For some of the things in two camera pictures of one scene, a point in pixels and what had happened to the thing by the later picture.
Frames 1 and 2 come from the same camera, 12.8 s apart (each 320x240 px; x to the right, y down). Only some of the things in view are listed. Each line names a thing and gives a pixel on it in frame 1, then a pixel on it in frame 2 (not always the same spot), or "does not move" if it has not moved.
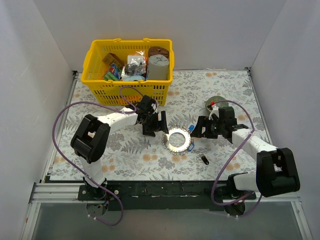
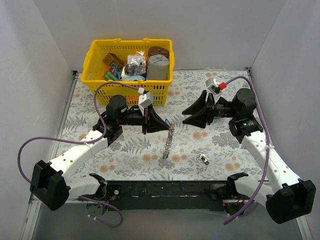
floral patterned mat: x=174 y=155 does not move
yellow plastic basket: x=124 y=71 does not move
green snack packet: x=113 y=73 does not move
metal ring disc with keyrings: x=174 y=150 to x=167 y=147
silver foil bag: x=136 y=64 does not move
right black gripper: x=206 y=128 to x=211 y=110
